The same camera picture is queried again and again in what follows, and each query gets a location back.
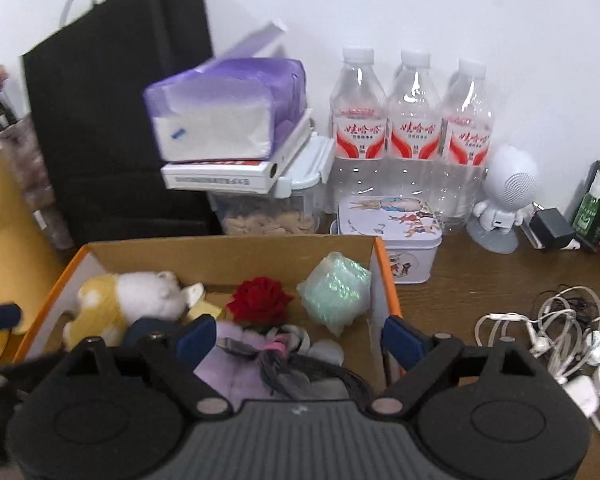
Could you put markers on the green spray bottle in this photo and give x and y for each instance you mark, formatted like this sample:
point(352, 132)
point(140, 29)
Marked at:
point(590, 210)

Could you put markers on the purple tissue pack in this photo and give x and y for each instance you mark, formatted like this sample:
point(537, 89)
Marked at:
point(215, 125)

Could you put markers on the black paper bag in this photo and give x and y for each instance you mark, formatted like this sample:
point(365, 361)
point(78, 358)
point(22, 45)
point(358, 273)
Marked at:
point(105, 110)

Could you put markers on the yellow white plush toy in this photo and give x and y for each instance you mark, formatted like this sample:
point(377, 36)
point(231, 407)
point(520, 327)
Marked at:
point(145, 295)

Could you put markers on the white printed tin box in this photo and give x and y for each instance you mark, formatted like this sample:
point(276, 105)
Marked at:
point(405, 260)

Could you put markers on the white earbuds case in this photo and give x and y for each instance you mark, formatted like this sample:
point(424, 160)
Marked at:
point(581, 395)

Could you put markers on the yellow thermos jug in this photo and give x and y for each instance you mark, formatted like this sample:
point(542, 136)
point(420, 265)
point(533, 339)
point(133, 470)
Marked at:
point(10, 240)

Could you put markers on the red cardboard box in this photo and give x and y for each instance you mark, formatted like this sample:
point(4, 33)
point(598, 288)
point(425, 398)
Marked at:
point(230, 260)

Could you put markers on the clear water bottle red label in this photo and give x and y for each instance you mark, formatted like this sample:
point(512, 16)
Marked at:
point(467, 140)
point(357, 130)
point(414, 132)

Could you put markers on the black charger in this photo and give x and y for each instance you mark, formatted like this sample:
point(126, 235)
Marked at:
point(550, 227)

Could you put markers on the green iridescent ball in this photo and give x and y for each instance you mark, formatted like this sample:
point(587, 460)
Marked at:
point(332, 290)

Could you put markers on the brown speckled pouch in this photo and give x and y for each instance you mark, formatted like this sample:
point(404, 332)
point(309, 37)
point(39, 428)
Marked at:
point(35, 180)

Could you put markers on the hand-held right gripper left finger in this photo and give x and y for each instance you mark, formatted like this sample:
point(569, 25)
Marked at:
point(197, 340)

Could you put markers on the white flat box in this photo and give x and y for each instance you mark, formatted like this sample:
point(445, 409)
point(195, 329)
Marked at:
point(215, 175)

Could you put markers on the clear snack container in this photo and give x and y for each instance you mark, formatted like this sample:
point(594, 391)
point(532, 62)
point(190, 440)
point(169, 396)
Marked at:
point(265, 220)

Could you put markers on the red rose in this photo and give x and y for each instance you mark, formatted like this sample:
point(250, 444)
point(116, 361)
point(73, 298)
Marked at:
point(260, 300)

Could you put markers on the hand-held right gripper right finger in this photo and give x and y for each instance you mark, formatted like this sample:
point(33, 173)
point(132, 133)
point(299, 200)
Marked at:
point(402, 340)

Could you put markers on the white robot speaker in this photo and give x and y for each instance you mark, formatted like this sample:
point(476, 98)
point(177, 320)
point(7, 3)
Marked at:
point(510, 185)

